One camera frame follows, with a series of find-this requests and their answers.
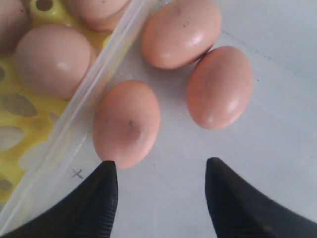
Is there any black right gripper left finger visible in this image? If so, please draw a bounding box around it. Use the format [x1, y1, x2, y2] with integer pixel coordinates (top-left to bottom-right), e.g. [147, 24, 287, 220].
[4, 161, 117, 238]

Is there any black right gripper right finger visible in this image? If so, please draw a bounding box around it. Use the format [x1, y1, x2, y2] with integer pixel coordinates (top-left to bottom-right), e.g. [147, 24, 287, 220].
[205, 157, 317, 238]

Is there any brown egg tray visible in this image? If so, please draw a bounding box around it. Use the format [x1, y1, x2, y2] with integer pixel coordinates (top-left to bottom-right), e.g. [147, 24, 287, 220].
[68, 0, 130, 32]
[0, 0, 31, 57]
[15, 24, 97, 99]

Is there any brown egg box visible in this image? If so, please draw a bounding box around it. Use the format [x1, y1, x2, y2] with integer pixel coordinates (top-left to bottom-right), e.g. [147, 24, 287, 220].
[141, 0, 222, 69]
[186, 46, 254, 130]

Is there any brown egg box centre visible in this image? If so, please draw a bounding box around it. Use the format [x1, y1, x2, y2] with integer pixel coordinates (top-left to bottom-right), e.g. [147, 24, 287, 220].
[186, 46, 254, 130]

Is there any clear plastic container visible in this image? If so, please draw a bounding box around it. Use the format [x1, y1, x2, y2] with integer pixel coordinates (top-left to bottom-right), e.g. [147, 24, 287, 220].
[0, 0, 317, 238]

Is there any brown egg left column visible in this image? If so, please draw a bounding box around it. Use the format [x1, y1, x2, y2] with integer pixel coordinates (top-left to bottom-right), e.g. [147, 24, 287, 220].
[92, 80, 160, 169]

